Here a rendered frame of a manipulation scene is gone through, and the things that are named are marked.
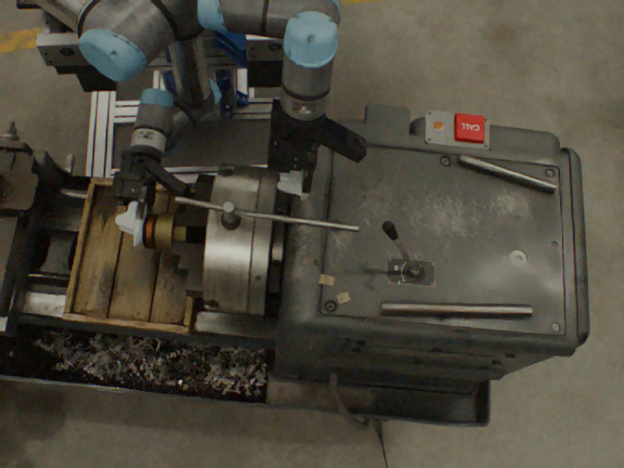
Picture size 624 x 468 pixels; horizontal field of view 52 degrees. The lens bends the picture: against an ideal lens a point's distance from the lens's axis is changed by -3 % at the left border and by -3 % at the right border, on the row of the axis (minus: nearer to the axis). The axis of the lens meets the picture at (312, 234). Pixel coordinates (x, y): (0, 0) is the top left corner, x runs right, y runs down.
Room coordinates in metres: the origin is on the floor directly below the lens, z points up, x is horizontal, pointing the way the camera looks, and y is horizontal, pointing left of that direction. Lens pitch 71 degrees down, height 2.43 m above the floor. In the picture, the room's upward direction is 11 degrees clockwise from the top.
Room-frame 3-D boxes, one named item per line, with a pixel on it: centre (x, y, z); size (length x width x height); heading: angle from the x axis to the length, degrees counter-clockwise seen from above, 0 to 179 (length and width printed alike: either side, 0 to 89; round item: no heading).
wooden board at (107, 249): (0.41, 0.40, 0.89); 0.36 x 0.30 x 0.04; 5
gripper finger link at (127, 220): (0.41, 0.38, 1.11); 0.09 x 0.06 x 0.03; 5
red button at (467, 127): (0.70, -0.27, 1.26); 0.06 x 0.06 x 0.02; 5
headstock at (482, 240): (0.49, -0.25, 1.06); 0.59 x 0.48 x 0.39; 95
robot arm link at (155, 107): (0.68, 0.40, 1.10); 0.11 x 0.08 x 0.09; 5
